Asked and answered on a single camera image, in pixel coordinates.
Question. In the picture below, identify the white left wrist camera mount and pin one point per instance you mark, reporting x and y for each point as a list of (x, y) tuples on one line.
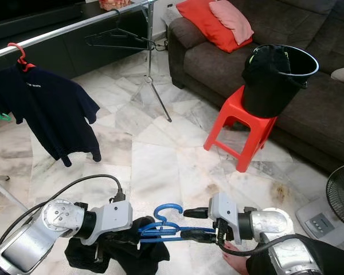
[(113, 220)]

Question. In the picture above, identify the pink cushion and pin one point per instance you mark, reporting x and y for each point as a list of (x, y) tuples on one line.
[(232, 17)]

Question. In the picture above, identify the red cushion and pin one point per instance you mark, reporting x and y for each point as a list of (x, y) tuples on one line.
[(203, 20)]

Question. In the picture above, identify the black standing fan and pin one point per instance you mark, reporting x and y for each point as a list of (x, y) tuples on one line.
[(343, 195)]

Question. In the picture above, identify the black tv console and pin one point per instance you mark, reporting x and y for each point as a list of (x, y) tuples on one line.
[(69, 51)]

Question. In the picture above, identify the red plastic stool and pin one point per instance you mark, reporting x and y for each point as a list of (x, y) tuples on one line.
[(232, 109)]

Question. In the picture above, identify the red plastic hanger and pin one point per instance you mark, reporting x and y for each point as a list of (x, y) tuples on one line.
[(27, 66)]

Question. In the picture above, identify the silver clothes rack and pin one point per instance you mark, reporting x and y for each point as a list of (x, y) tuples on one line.
[(80, 26)]

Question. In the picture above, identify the blue plastic hanger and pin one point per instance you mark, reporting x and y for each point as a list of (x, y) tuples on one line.
[(157, 229)]

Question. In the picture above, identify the dark brown sofa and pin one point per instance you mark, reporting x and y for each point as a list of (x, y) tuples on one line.
[(206, 63)]

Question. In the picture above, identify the black garment with yellow trim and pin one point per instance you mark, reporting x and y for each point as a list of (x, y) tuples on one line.
[(269, 57)]

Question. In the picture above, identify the white fan base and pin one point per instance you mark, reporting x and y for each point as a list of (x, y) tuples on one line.
[(318, 220)]

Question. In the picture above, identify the green hanger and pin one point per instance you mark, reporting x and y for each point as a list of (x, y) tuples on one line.
[(3, 117)]

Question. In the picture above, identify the white lace cloth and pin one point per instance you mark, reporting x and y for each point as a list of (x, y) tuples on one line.
[(170, 16)]

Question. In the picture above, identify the person's black trouser leg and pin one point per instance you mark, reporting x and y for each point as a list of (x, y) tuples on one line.
[(261, 263)]

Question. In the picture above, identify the black television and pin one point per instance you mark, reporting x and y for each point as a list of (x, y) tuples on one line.
[(23, 7)]

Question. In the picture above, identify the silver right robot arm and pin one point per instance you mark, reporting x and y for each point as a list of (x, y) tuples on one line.
[(281, 235)]

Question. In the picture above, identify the black bucket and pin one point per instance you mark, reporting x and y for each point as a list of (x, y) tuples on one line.
[(269, 97)]

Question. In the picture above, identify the person's bare foot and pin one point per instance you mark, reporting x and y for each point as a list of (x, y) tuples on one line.
[(236, 266)]

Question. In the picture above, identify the red figurine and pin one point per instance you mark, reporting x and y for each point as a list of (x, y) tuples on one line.
[(114, 4)]

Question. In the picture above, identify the navy t-shirt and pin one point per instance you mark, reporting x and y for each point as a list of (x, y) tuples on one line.
[(46, 109)]

